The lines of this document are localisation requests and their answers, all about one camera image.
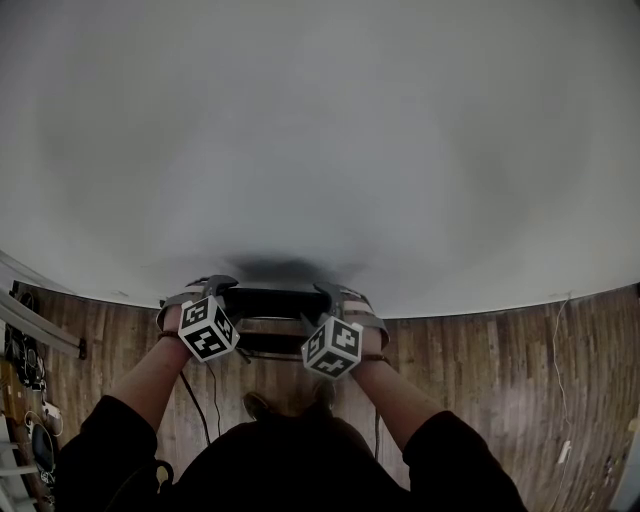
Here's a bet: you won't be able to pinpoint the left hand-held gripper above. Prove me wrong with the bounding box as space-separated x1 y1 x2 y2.
178 274 241 362

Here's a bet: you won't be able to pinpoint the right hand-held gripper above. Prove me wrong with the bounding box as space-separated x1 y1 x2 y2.
299 282 363 381

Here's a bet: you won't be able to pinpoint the black folding chair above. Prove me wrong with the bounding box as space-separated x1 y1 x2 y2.
219 281 334 361

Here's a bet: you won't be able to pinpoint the person's left forearm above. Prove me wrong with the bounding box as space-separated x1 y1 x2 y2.
107 334 194 431

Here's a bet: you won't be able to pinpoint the person's right hand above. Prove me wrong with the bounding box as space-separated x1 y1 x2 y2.
342 289 391 357

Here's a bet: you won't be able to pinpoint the person's left hand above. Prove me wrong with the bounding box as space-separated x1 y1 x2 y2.
157 282 207 335

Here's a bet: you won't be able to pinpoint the person's right shoe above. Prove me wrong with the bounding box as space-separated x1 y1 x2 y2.
312 379 337 414

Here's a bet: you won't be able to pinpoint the person's shoe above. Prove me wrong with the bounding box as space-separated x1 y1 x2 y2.
312 379 337 414
243 391 274 421

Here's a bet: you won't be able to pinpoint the person's left shoe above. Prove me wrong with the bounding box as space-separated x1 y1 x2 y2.
243 391 274 421

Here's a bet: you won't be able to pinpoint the person's black clothing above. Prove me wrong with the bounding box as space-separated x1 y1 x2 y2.
52 394 529 512

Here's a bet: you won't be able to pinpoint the white metal bar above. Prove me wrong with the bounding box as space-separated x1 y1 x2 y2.
0 287 87 360

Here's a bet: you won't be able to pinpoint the black round pad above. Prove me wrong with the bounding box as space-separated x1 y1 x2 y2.
30 423 56 471

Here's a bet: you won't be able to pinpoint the scattered small floor items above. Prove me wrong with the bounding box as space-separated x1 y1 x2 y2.
602 454 621 489

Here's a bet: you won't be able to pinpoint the left hand-held gripper cable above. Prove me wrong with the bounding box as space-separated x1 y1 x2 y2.
177 359 224 446

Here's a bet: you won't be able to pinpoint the tangle of cables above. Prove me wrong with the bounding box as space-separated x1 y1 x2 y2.
4 289 49 401

